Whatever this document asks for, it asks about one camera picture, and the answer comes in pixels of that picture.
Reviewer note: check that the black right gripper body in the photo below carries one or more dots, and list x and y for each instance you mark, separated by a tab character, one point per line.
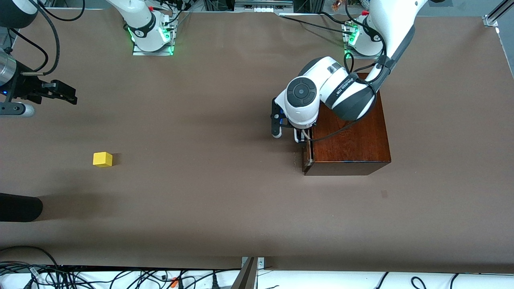
25	86

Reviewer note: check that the yellow cube block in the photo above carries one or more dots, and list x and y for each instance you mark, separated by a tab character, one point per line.
102	159

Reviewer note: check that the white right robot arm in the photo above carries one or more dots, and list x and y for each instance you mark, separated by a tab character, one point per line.
140	20

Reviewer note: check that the dark brown wooden cabinet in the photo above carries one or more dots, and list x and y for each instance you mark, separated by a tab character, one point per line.
353	148

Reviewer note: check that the black ribbed cylinder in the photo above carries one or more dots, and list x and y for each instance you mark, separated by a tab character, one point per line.
20	206

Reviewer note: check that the dark diagonal bar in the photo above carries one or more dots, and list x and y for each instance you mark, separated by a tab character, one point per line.
245	277

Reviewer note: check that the orange plug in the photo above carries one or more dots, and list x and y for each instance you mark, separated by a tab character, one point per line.
174	283

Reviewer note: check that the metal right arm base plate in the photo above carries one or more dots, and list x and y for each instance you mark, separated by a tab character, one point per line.
137	52

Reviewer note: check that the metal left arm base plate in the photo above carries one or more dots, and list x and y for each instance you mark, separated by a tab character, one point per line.
361	57

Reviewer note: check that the grey metal rail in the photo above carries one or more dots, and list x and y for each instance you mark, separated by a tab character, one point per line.
263	3

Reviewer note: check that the silver metal bracket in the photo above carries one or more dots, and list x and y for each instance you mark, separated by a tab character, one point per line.
261	263

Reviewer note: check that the aluminium frame profile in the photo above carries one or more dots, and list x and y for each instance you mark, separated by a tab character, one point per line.
492	20

